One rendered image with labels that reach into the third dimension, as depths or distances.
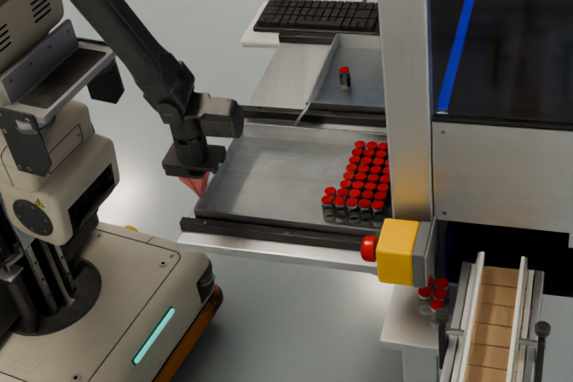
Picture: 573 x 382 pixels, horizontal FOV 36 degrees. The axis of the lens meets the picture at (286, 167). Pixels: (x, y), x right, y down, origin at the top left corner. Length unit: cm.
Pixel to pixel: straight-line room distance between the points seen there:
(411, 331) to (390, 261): 14
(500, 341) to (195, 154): 60
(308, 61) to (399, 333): 79
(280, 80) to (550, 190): 81
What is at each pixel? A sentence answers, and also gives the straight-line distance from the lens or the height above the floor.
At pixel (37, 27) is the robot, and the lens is 184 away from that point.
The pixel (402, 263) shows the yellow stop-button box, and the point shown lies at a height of 101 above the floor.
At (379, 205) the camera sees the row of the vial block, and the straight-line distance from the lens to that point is 152.
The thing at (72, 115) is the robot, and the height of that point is 89.
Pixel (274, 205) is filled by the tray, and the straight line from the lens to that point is 162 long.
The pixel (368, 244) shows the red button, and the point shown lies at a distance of 134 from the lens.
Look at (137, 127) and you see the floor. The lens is 342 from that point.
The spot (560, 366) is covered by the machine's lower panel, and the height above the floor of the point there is 70.
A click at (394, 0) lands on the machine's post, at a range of 114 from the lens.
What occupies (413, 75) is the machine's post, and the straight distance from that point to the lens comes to 120.
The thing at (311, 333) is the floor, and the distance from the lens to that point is 255.
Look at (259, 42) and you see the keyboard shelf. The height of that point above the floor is 80.
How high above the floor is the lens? 196
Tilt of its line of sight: 40 degrees down
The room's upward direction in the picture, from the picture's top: 9 degrees counter-clockwise
